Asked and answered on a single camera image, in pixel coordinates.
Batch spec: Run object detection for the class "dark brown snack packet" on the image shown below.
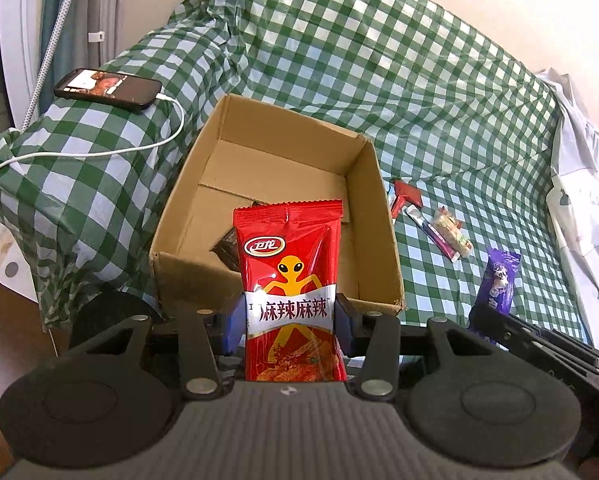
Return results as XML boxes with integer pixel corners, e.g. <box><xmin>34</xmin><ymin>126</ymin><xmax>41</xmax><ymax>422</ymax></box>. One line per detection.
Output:
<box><xmin>211</xmin><ymin>228</ymin><xmax>240</xmax><ymax>272</ymax></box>

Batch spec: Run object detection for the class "braided grey cable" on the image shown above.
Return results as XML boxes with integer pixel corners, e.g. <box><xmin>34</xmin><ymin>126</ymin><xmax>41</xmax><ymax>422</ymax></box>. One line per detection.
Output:
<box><xmin>19</xmin><ymin>0</ymin><xmax>88</xmax><ymax>134</ymax></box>

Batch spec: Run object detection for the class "grey curtain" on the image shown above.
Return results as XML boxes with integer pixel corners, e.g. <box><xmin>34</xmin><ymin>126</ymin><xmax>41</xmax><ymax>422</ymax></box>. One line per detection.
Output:
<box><xmin>38</xmin><ymin>0</ymin><xmax>119</xmax><ymax>113</ymax></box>

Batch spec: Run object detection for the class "black smartphone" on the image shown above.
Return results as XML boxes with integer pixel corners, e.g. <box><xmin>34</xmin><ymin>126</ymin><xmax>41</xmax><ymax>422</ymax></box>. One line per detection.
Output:
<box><xmin>53</xmin><ymin>68</ymin><xmax>162</xmax><ymax>113</ymax></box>

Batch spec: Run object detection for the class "green checkered cloth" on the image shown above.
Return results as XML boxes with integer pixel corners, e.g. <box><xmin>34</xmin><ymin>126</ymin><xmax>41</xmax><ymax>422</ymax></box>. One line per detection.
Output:
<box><xmin>0</xmin><ymin>0</ymin><xmax>587</xmax><ymax>340</ymax></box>

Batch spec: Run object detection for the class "red square snack packet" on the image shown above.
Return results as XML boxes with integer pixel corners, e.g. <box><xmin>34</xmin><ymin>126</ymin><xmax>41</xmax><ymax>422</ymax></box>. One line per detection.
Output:
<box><xmin>391</xmin><ymin>180</ymin><xmax>423</xmax><ymax>220</ymax></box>

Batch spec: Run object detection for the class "clear nougat candy packet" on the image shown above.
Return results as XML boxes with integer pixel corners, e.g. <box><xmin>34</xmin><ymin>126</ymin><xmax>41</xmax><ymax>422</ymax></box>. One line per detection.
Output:
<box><xmin>433</xmin><ymin>206</ymin><xmax>473</xmax><ymax>258</ymax></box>

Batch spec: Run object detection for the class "red spicy snack packet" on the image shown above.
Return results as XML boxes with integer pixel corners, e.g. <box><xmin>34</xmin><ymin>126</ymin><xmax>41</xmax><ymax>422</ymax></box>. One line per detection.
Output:
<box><xmin>233</xmin><ymin>200</ymin><xmax>346</xmax><ymax>382</ymax></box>

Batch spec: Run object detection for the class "purple white stick packet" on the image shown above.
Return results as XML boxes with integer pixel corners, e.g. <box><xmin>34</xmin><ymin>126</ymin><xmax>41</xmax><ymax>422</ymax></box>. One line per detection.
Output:
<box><xmin>406</xmin><ymin>205</ymin><xmax>460</xmax><ymax>263</ymax></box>

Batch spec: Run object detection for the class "purple chocolate bar wrapper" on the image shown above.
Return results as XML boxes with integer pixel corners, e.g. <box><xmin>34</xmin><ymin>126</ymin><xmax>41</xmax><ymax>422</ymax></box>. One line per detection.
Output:
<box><xmin>475</xmin><ymin>247</ymin><xmax>521</xmax><ymax>315</ymax></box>

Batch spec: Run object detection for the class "brown cardboard box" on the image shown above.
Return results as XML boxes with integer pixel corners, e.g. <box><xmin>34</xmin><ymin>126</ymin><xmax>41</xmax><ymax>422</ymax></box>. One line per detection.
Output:
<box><xmin>150</xmin><ymin>94</ymin><xmax>406</xmax><ymax>314</ymax></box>

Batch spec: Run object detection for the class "white charging cable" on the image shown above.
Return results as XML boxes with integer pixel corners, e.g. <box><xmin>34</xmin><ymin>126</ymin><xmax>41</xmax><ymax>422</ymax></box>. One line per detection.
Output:
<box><xmin>0</xmin><ymin>92</ymin><xmax>186</xmax><ymax>187</ymax></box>

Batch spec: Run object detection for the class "white plastic bag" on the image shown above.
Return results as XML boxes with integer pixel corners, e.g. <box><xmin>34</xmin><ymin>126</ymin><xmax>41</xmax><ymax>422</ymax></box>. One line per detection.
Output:
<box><xmin>538</xmin><ymin>68</ymin><xmax>599</xmax><ymax>350</ymax></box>

